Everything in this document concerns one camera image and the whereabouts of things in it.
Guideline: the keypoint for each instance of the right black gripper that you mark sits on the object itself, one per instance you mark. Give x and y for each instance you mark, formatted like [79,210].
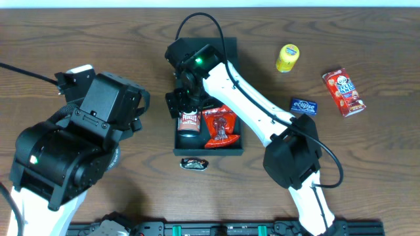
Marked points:
[180,103]

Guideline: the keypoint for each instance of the red pringles can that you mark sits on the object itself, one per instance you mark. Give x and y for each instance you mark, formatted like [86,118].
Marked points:
[189,124]

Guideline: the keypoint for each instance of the red hacks candy bag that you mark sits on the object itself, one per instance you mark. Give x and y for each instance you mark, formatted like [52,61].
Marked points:
[220,124]

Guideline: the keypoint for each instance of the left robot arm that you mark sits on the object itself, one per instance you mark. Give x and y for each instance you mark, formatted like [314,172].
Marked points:
[56,161]

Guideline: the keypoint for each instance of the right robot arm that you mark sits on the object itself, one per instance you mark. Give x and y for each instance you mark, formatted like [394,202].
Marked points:
[292,147]

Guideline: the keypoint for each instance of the small black candy wrapper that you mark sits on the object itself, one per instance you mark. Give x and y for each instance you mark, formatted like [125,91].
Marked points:
[194,164]

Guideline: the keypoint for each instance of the blue eclipse mint tin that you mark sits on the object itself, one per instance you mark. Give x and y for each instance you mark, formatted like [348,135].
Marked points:
[303,106]

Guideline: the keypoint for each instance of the red panda biscuit box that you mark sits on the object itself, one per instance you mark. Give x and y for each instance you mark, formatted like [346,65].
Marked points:
[343,92]

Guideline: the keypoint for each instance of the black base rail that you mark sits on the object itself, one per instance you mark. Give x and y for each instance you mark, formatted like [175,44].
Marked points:
[117,224]

